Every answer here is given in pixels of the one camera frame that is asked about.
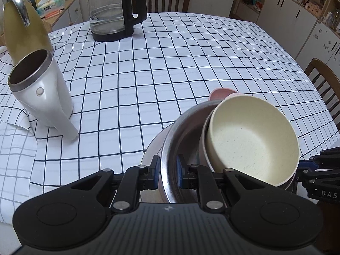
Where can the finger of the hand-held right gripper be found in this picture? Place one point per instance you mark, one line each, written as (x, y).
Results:
(326, 162)
(308, 171)

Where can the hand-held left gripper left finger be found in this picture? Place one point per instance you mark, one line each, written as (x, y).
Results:
(157, 172)

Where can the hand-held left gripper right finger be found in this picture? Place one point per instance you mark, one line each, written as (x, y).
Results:
(180, 172)

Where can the large white plate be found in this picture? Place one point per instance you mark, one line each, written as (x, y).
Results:
(151, 148)

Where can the large stainless steel bowl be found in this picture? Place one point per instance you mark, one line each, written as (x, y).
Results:
(170, 148)

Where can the cream bowl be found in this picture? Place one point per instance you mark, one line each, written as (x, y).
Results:
(252, 138)

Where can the pink bear-shaped plate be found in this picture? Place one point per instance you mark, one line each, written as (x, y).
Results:
(220, 94)

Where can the white checked tablecloth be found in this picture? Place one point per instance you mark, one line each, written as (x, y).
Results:
(159, 71)

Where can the white electric kettle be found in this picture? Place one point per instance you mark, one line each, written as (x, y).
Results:
(50, 95)

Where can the wooden side cabinet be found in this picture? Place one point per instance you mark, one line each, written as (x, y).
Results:
(71, 13)

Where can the yellow thermos jug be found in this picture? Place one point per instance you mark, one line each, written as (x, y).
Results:
(26, 32)

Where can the white wall cabinet unit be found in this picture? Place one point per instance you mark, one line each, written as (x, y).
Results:
(289, 13)

